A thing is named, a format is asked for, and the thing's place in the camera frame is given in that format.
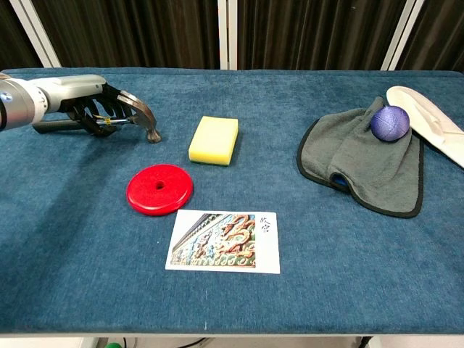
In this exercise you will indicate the purple ball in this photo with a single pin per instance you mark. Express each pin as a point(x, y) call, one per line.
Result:
point(389, 123)

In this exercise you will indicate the steel claw hammer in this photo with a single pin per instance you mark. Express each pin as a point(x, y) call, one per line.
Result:
point(139, 108)

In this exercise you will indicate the dragon wall postcard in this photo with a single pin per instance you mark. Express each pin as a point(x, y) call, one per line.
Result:
point(223, 241)

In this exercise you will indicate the green object under table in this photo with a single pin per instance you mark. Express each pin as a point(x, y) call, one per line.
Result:
point(114, 344)

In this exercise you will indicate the grey towel with black trim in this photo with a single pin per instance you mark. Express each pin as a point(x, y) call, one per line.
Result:
point(362, 163)

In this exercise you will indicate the red disc with hole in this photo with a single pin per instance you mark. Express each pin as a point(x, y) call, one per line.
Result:
point(159, 189)

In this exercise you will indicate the white slipper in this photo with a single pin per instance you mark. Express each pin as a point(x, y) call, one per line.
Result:
point(427, 119)

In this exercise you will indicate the blue tablecloth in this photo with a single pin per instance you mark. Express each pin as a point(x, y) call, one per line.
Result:
point(232, 290)

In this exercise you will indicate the white screen frame post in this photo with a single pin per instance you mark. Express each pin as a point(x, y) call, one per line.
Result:
point(34, 32)
point(400, 34)
point(227, 34)

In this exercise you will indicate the yellow sponge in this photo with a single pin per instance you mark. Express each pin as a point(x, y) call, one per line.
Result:
point(214, 139)

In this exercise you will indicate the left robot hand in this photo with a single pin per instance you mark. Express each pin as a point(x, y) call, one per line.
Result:
point(78, 92)

